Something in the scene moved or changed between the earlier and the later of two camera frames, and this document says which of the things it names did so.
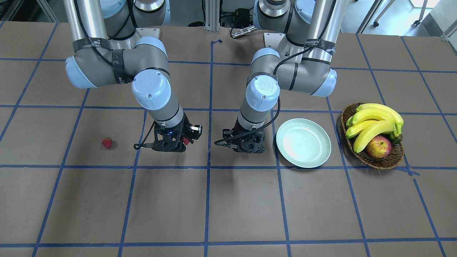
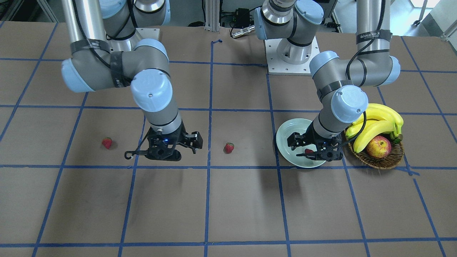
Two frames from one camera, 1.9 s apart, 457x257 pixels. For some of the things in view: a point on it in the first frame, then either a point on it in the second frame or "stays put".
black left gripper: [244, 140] to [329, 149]
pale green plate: [303, 142] stays put
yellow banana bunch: [372, 119] stays put
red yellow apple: [378, 146] stays put
